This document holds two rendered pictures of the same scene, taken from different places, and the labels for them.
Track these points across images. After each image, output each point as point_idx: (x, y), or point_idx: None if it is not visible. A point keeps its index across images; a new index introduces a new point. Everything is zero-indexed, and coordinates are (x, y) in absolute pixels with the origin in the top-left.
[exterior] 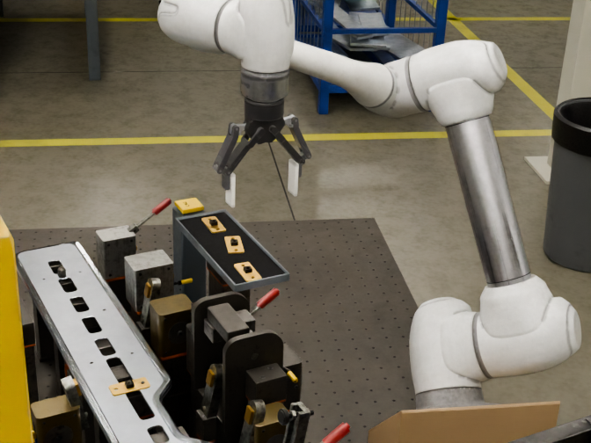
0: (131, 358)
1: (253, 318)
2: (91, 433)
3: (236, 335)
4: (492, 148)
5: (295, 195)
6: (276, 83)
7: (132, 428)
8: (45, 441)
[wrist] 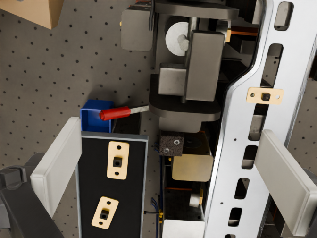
0: (239, 133)
1: (161, 70)
2: None
3: (212, 32)
4: None
5: (77, 117)
6: None
7: (297, 37)
8: None
